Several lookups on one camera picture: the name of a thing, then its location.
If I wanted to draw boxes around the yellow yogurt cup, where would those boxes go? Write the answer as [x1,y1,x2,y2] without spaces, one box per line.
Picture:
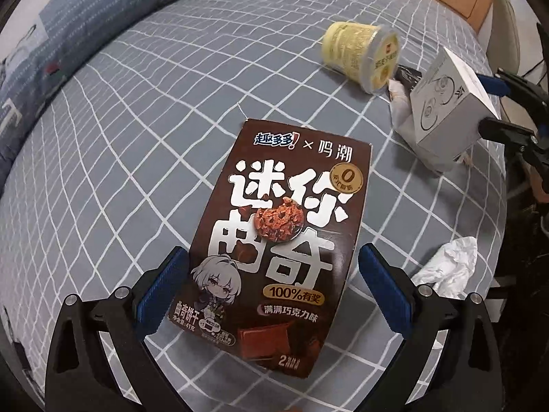
[321,21,401,94]

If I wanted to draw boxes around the white tissue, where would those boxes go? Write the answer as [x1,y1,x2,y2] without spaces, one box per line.
[411,236,478,299]

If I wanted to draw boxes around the small white box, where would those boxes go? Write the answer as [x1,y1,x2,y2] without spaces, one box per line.
[409,47,501,173]

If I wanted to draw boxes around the black printed sachet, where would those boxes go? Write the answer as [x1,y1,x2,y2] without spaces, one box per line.
[395,64,422,95]

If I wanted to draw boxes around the blue striped duvet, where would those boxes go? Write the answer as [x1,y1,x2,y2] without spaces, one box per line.
[1,0,175,180]

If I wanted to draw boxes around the brown cookie box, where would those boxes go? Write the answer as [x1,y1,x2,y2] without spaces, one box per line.
[168,120,372,378]

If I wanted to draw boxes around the grey checked bed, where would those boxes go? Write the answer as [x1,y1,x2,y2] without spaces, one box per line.
[1,0,506,411]

